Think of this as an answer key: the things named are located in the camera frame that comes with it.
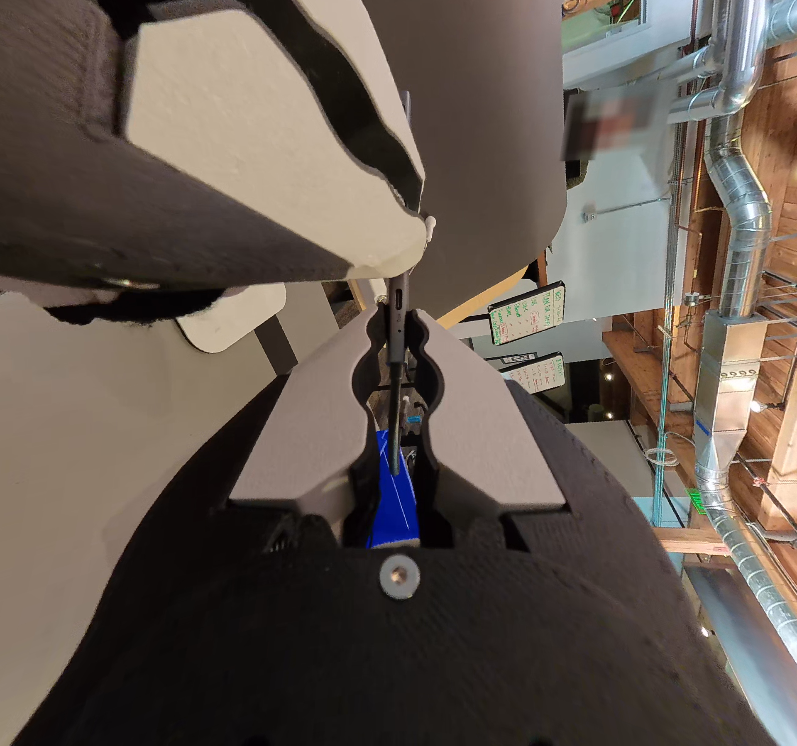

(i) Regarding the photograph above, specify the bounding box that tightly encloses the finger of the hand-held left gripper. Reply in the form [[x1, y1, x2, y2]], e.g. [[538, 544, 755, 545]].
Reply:
[[121, 2, 432, 278], [258, 0, 428, 209]]

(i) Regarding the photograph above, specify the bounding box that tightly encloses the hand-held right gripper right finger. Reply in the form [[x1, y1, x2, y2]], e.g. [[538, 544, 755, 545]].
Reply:
[[405, 309, 567, 548]]

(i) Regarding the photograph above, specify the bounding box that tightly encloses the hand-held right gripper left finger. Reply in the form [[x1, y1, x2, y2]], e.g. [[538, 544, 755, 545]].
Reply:
[[228, 304, 390, 548]]

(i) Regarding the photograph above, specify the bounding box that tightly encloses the blue plastic bin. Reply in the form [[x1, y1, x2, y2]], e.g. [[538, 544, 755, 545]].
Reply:
[[367, 428, 419, 549]]

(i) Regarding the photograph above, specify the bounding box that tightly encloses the grey usb hub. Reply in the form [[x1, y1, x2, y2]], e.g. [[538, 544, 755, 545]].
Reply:
[[385, 273, 412, 473]]

